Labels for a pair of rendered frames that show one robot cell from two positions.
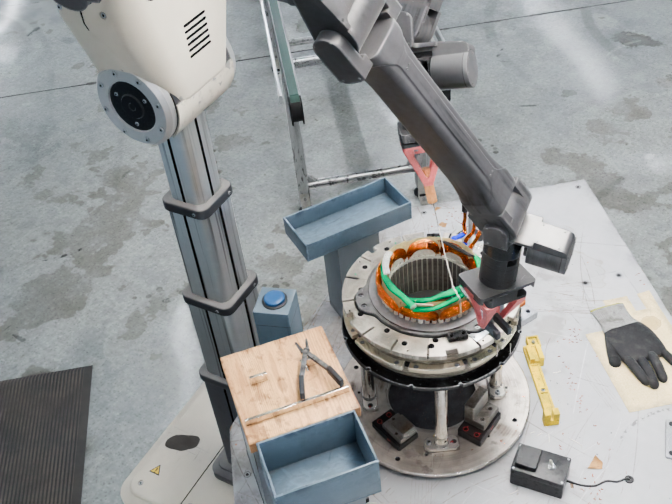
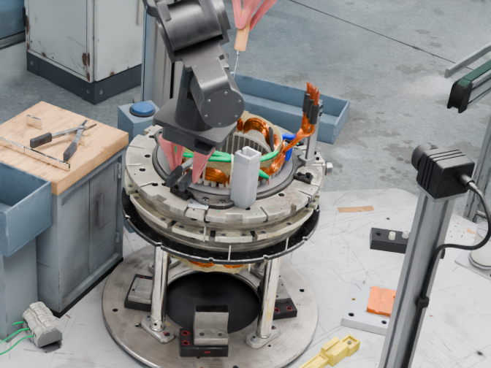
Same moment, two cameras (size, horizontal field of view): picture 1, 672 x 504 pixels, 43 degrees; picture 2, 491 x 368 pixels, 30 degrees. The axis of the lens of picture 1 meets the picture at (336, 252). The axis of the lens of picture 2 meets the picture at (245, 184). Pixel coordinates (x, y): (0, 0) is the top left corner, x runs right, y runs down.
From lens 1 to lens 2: 105 cm
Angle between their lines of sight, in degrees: 32
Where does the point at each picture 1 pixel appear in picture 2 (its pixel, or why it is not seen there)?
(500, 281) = (180, 113)
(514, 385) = (278, 350)
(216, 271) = (149, 79)
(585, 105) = not seen: outside the picture
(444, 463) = (138, 341)
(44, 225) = not seen: hidden behind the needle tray
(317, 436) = (16, 185)
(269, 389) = (31, 133)
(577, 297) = (452, 355)
